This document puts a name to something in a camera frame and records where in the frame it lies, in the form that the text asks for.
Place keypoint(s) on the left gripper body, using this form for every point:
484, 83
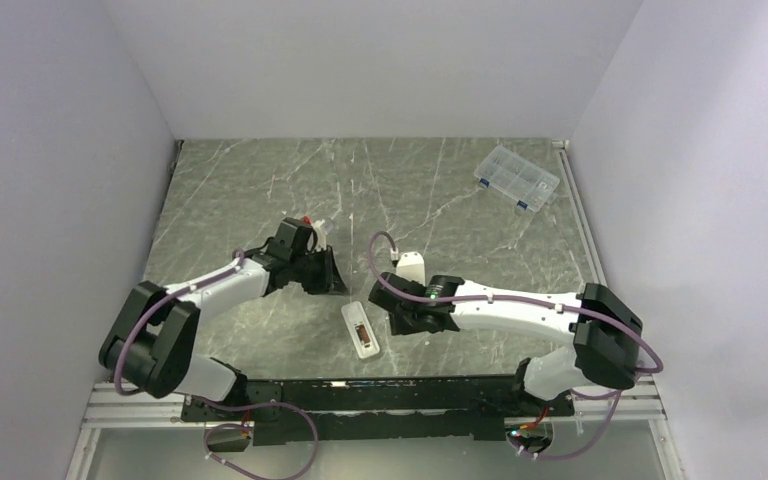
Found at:
312, 270

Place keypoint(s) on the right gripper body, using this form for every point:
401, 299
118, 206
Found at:
404, 324

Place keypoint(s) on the white remote control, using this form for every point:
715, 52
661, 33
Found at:
360, 330

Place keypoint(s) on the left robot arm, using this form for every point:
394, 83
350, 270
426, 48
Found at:
150, 346

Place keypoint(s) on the clear plastic organizer box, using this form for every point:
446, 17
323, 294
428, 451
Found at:
525, 183

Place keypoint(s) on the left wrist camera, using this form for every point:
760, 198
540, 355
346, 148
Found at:
322, 228

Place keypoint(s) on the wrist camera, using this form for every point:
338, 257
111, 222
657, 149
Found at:
411, 266
322, 228

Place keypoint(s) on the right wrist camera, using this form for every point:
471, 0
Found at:
411, 266

